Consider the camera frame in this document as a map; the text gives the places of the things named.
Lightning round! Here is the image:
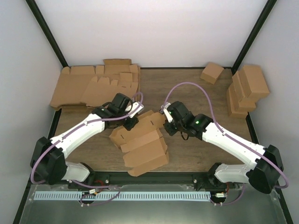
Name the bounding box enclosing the brown cardboard box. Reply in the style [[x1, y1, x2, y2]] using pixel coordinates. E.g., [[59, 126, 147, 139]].
[[109, 110, 169, 177]]

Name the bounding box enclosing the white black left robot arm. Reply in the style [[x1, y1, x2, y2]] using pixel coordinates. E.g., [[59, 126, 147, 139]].
[[30, 93, 144, 189]]

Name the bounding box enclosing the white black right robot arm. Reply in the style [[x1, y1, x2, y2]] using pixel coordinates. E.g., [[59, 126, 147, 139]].
[[162, 101, 284, 194]]

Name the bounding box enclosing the folded brown box tilted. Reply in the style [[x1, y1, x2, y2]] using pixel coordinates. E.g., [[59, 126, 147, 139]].
[[200, 62, 224, 84]]

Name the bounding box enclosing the lower folded brown box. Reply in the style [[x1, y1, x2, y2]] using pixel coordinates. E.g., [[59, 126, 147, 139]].
[[226, 84, 248, 119]]

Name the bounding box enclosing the top folded brown box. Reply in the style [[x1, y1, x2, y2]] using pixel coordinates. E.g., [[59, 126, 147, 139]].
[[239, 65, 270, 99]]

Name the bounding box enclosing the stack of flat cardboard blanks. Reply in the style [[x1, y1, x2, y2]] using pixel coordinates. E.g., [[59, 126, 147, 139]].
[[50, 59, 141, 110]]

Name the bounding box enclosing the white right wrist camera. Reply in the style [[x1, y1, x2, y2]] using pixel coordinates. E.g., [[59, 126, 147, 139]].
[[160, 102, 173, 123]]

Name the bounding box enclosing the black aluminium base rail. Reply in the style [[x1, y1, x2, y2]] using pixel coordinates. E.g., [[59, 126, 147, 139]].
[[67, 171, 211, 187]]

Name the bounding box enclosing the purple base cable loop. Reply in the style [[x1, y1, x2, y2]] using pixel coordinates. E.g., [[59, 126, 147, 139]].
[[79, 182, 122, 208]]

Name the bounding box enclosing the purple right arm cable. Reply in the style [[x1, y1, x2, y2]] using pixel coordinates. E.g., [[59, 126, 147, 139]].
[[162, 83, 289, 189]]

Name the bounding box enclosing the black right frame post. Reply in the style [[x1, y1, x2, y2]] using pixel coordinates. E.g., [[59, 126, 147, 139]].
[[231, 0, 277, 75]]

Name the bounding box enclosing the black frame post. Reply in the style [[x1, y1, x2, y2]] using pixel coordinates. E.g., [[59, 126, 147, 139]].
[[25, 0, 69, 68], [231, 0, 277, 75]]

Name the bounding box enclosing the light blue slotted cable duct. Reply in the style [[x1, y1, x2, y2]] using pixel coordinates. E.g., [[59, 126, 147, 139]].
[[33, 191, 211, 202]]

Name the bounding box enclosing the black left frame post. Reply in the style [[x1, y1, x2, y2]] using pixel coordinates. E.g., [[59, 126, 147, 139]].
[[25, 0, 69, 68]]

